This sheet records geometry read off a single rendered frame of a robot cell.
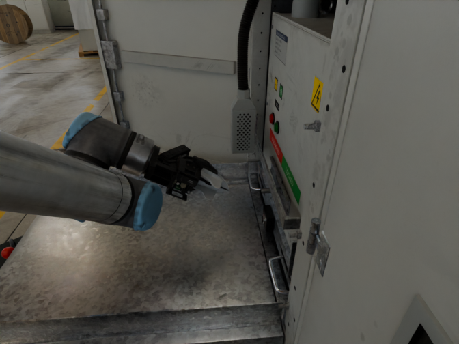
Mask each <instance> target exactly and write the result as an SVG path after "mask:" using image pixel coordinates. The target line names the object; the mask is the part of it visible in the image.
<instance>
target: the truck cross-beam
mask: <svg viewBox="0 0 459 344"><path fill-rule="evenodd" d="M258 165H259V168H260V173H259V184H260V188H269V185H268V182H267V179H266V176H265V173H264V170H263V167H262V163H261V161H258ZM257 171H258V169H257ZM262 195H263V198H264V202H265V205H270V206H271V208H272V211H273V215H274V218H275V221H274V228H273V234H274V237H275V241H276V244H277V248H278V251H279V255H284V259H281V262H282V266H283V270H284V272H285V276H286V280H287V282H288V287H289V289H290V282H291V278H292V276H288V275H287V273H288V265H289V260H290V252H291V251H290V247H289V245H288V241H287V239H286V235H285V233H284V230H283V227H282V225H281V221H280V219H279V215H278V213H277V209H276V207H275V203H274V201H273V196H272V194H271V193H265V194H262Z"/></svg>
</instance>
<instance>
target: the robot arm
mask: <svg viewBox="0 0 459 344"><path fill-rule="evenodd" d="M62 146H63V147H64V149H66V152H65V154H63V153H60V152H57V151H55V150H52V149H49V148H47V147H44V146H41V145H38V144H36V143H33V142H31V141H27V140H25V139H22V138H20V137H16V136H14V135H12V134H8V133H6V132H3V131H1V130H0V211H4V212H16V213H21V214H33V215H39V216H51V217H58V218H69V219H74V220H77V221H79V222H81V223H83V222H85V221H93V222H97V223H100V224H106V225H118V226H123V227H129V228H131V229H134V230H135V231H138V230H140V231H147V230H148V229H150V228H151V227H152V226H153V225H154V224H155V222H156V221H157V219H158V217H159V214H160V212H161V208H162V204H163V194H162V190H161V188H160V186H159V185H158V184H160V185H162V186H165V187H167V188H166V194H168V195H171V196H173V197H176V198H179V199H181V200H184V201H187V195H186V194H185V193H187V194H190V193H191V191H192V190H198V191H200V192H202V193H203V195H204V196H205V198H206V199H208V200H213V199H214V196H215V193H222V192H228V190H229V189H230V188H229V186H228V185H227V182H226V181H225V180H224V178H223V177H222V176H221V174H220V173H219V172H218V171H217V170H216V169H215V168H214V167H213V166H212V165H211V164H210V163H209V162H208V161H207V160H204V159H203V158H198V157H197V156H194V157H192V156H189V152H190V149H189V148H188V147H187V146H185V145H181V146H178V147H175V148H173V149H170V150H168V151H166V152H163V153H161V154H160V155H158V154H159V152H160V147H158V146H156V145H155V146H154V140H152V139H149V138H147V137H145V136H144V135H143V134H138V133H136V132H133V131H132V130H129V129H127V128H125V127H122V126H120V125H118V124H115V123H113V122H112V121H109V120H107V119H104V118H102V116H97V115H95V114H93V113H89V112H82V113H80V114H79V115H78V116H77V117H76V118H75V119H74V121H73V122H72V123H71V125H70V127H69V129H68V131H67V133H66V134H65V136H64V139H63V142H62ZM110 166H112V167H115V168H117V169H121V170H122V171H125V172H127V173H130V174H132V175H136V176H137V177H139V176H140V175H141V173H142V174H144V177H143V178H145V179H147V180H150V181H147V182H146V181H142V180H137V179H134V178H132V177H129V176H127V175H123V174H121V173H117V172H115V171H109V168H110ZM206 180H208V181H209V182H208V181H206ZM151 181H152V182H155V183H157V184H155V183H152V182H151ZM174 188H175V189H177V190H180V191H181V192H179V191H177V190H174ZM172 191H174V192H177V193H180V194H181V195H182V197H179V196H177V195H174V194H172Z"/></svg>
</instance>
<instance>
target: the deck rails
mask: <svg viewBox="0 0 459 344"><path fill-rule="evenodd" d="M211 165H212V166H213V167H214V168H215V169H216V170H217V171H218V172H219V173H220V174H221V176H222V177H223V178H224V180H225V181H226V182H227V185H234V184H249V183H248V179H247V174H248V162H241V163H224V164H211ZM109 171H115V172H117V173H121V174H123V175H127V176H129V177H132V178H134V179H137V180H142V181H146V182H147V181H150V180H147V179H145V178H143V177H144V174H142V173H141V175H140V176H139V177H137V176H136V175H132V174H130V173H127V172H125V171H122V170H121V169H117V168H109ZM151 182H152V181H151ZM152 183H155V182H152ZM155 184H157V183H155ZM158 185H159V186H160V188H166V187H165V186H162V185H160V184H158ZM278 304H283V302H264V303H254V304H235V305H225V306H207V307H197V308H187V309H168V310H158V311H139V312H130V313H112V314H102V315H83V316H73V317H54V318H44V319H26V320H16V321H0V344H31V343H48V342H58V341H75V340H84V339H102V338H111V337H121V336H138V335H147V334H164V333H174V332H191V331H200V330H218V329H227V328H244V327H254V326H271V325H280V324H281V314H282V310H283V309H279V307H278Z"/></svg>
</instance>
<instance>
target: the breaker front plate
mask: <svg viewBox="0 0 459 344"><path fill-rule="evenodd" d="M276 30H278V31H280V32H281V33H282V34H284V35H286V36H287V37H288V43H287V50H286V64H285V65H284V64H283V63H282V62H281V61H280V60H279V59H278V58H277V57H276V56H275V38H276ZM329 47H330V44H329V43H328V42H325V41H324V40H321V39H320V38H317V37H316V36H314V35H312V34H310V33H308V32H306V31H304V30H302V29H300V28H298V27H296V26H294V25H292V24H290V23H288V22H286V21H284V20H282V19H280V18H278V17H276V16H274V15H273V19H272V29H271V39H270V59H269V70H268V89H267V100H266V120H265V130H264V150H263V154H264V157H265V159H266V163H267V165H268V168H269V171H270V174H271V177H272V179H273V182H274V185H275V188H278V187H281V189H282V192H283V193H282V195H281V194H280V193H278V196H279V199H280V202H281V205H282V208H283V210H284V213H285V215H286V218H297V217H301V216H302V211H303V204H304V199H305V191H306V187H307V179H308V175H309V167H310V162H311V155H312V150H313V146H314V138H315V133H316V132H315V131H314V130H304V128H303V125H304V124H312V123H314V121H315V120H318V113H317V112H316V111H315V109H314V108H313V107H312V106H311V98H312V93H313V88H314V79H315V77H316V78H318V79H319V80H320V81H321V82H322V83H324V76H325V72H326V64H327V59H328V55H329ZM275 77H276V78H277V80H278V81H277V91H275V89H274V88H275ZM280 83H281V85H282V86H283V94H282V99H281V98H280V97H279V88H280ZM275 99H276V101H277V102H278V104H279V111H278V110H277V108H276V106H275ZM271 113H274V114H275V122H276V121H278V122H279V134H276V132H274V125H272V124H271V123H270V121H269V116H270V114H271ZM270 129H271V130H272V131H273V134H274V136H275V138H276V140H277V142H278V144H279V147H280V149H281V151H282V153H283V156H284V158H285V160H286V162H287V164H288V166H289V168H290V170H291V172H292V175H293V177H294V179H295V181H296V183H297V186H298V188H299V190H300V192H301V195H300V200H299V205H298V203H297V201H296V199H295V196H294V194H293V192H292V189H291V187H290V185H289V182H288V180H287V177H286V175H285V173H284V171H283V168H282V166H281V163H280V161H279V159H278V157H277V154H276V152H275V149H274V147H273V144H272V143H271V141H270ZM282 181H283V183H281V182H282ZM297 230H299V229H288V230H284V233H285V235H286V239H287V241H288V245H289V247H290V251H291V247H292V241H298V239H297V237H295V238H289V237H288V233H292V232H296V231H297Z"/></svg>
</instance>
